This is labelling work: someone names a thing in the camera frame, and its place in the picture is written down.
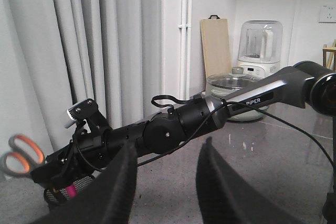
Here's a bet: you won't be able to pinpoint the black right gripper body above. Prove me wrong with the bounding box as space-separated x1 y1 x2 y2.
30 132 111 187

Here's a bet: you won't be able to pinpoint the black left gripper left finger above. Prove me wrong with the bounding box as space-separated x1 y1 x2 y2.
34 143 137 223

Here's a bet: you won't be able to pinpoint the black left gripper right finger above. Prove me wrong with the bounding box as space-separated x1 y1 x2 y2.
196 137 302 223

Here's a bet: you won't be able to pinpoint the pink marker pen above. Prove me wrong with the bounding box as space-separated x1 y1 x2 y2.
66 184 77 198

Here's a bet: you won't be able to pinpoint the grey orange scissors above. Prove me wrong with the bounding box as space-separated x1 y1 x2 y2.
1 134 45 178

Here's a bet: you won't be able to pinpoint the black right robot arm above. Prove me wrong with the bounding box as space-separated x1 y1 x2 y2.
31 61 335 223

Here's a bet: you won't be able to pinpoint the black mesh pen holder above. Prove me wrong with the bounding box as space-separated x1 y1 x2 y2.
44 175 94 208

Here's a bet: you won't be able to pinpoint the glass lidded pot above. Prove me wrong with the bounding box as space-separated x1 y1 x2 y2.
205 67 265 122

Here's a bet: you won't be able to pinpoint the grey curtain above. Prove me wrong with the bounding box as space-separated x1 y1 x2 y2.
1 0 161 154

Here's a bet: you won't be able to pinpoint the white blender appliance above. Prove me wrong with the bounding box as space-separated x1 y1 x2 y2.
237 20 283 78

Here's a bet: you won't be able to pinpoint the wooden cutting board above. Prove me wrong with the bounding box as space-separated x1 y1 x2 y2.
200 15 232 77

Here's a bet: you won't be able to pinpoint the wooden rack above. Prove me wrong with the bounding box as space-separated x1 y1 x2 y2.
322 40 335 71

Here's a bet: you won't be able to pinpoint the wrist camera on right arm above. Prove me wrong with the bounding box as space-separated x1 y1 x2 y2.
60 98 109 132

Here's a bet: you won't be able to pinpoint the white wall pipe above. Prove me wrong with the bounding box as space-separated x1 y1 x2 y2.
178 0 192 99

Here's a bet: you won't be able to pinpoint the white wall socket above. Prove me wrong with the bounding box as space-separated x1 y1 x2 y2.
318 5 336 23

